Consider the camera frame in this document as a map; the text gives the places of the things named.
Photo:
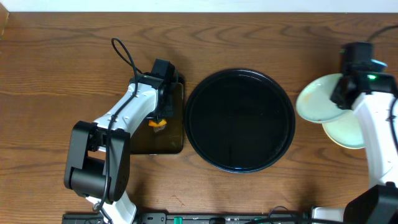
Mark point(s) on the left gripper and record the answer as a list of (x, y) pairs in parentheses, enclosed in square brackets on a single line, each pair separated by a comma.
[(166, 109)]

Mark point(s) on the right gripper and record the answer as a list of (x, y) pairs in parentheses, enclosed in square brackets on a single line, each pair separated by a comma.
[(334, 100)]

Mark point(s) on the green and orange sponge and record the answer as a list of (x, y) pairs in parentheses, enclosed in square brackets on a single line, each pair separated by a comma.
[(157, 123)]

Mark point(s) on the light blue plate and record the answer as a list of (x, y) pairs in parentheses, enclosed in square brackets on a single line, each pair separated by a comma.
[(313, 103), (345, 131)]

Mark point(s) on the yellow plate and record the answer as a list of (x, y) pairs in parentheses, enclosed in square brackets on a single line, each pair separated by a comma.
[(334, 142)]

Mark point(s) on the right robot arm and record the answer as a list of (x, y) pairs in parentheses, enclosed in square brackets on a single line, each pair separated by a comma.
[(373, 98)]

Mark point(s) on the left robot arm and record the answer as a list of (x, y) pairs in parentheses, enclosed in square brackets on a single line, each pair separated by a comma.
[(98, 161)]

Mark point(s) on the black rectangular water tray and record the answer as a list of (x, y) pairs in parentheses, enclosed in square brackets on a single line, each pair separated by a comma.
[(167, 139)]

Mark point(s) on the round black serving tray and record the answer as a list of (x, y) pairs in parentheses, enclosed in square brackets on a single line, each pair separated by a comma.
[(239, 120)]

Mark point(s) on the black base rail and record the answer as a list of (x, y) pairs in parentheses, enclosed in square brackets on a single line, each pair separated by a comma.
[(148, 218)]

